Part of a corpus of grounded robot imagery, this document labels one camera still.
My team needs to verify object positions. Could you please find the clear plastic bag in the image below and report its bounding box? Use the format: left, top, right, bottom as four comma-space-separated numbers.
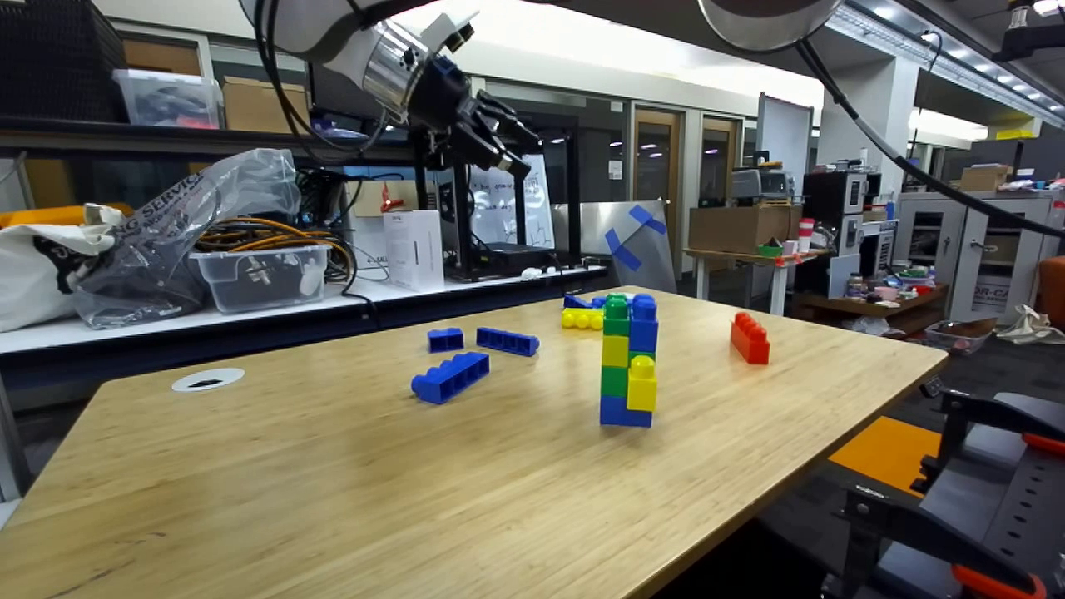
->
65, 144, 305, 334

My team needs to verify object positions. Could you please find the low wooden table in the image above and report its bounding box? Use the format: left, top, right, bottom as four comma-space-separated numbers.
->
796, 281, 950, 344

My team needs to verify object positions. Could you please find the clear lidded plastic container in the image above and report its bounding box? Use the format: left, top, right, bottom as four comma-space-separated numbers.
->
108, 65, 221, 133

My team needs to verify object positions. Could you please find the tall blue toy block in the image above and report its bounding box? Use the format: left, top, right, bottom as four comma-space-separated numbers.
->
624, 290, 661, 359

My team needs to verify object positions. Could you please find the black 3D printer frame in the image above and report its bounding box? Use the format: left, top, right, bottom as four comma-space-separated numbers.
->
408, 103, 612, 281

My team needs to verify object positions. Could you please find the clear shield with blue tape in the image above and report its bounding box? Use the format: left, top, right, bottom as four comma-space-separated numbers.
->
574, 197, 683, 297

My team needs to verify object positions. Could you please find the blue base toy block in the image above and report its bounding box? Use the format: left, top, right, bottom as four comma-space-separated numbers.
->
594, 394, 659, 434

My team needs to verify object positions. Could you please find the small green toy block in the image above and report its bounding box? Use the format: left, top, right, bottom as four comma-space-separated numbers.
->
598, 290, 634, 340

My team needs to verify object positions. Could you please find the orange flat object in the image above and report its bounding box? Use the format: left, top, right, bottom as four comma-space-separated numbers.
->
0, 205, 92, 232

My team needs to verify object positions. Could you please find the yellow square toy block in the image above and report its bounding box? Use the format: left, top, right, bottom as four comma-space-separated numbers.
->
556, 307, 609, 334

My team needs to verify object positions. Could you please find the clear plastic storage bin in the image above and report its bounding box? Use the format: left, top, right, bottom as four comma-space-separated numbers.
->
187, 245, 335, 317

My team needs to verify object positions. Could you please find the white side bench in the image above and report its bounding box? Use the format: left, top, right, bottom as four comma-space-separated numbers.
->
0, 265, 612, 359

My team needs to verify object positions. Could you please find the white bag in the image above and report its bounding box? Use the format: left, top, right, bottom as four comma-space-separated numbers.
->
0, 199, 124, 336

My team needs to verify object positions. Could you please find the dark wall shelf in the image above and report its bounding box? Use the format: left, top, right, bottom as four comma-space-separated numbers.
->
0, 114, 403, 164

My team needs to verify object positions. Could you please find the tangled cable bundle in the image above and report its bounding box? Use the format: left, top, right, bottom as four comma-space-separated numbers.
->
195, 215, 335, 260

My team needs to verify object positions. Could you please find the black appliance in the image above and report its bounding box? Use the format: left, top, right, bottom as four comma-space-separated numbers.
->
802, 164, 873, 231

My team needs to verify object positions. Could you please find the large black case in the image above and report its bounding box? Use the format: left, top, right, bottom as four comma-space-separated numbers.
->
0, 0, 124, 124

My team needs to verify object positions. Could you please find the yellow hanging sign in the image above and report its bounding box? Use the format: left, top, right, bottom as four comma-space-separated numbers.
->
987, 106, 1048, 146

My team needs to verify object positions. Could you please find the white table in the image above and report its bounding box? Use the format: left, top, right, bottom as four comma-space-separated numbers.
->
683, 245, 827, 321

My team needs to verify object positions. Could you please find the black clamp mount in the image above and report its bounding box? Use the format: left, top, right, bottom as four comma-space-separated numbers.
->
826, 382, 1065, 599

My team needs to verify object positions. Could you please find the white table cable grommet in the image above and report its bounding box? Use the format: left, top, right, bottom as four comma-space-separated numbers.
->
168, 363, 249, 401

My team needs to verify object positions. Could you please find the flat green toy block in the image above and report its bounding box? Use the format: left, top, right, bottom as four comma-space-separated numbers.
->
598, 363, 631, 402

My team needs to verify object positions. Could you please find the small brown cardboard box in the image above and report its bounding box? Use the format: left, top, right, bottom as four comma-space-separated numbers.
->
955, 159, 1015, 192

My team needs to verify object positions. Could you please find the small blue toy block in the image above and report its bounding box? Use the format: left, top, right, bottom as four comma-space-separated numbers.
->
426, 322, 466, 358

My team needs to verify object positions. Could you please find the white glass-door cabinet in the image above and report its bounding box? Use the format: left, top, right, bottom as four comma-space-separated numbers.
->
890, 191, 1062, 326

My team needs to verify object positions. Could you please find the long blue toy block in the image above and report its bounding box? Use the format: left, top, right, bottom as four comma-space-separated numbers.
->
404, 350, 493, 411

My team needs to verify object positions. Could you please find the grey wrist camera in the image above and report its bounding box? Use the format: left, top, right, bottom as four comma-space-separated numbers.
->
420, 4, 482, 60

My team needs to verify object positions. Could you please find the medium blue toy block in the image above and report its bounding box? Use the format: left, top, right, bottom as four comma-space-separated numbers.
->
471, 322, 542, 359

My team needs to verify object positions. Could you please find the long red toy block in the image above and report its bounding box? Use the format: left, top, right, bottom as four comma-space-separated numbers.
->
728, 310, 774, 365

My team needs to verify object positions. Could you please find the white board panel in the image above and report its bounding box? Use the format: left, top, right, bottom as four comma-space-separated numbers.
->
756, 90, 815, 208

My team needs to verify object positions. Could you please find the large brown cardboard box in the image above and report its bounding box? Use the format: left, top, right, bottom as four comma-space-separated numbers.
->
686, 199, 804, 257

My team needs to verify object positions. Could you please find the orange floor mat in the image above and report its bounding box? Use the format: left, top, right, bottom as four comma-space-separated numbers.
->
826, 414, 946, 496

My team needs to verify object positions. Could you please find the flat brown cardboard box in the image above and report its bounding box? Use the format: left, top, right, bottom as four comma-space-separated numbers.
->
113, 30, 216, 79

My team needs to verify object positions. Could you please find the white cardboard box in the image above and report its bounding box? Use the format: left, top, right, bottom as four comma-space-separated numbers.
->
350, 208, 448, 293

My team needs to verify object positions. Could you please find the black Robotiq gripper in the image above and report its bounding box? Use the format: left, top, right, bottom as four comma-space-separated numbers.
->
404, 54, 545, 181

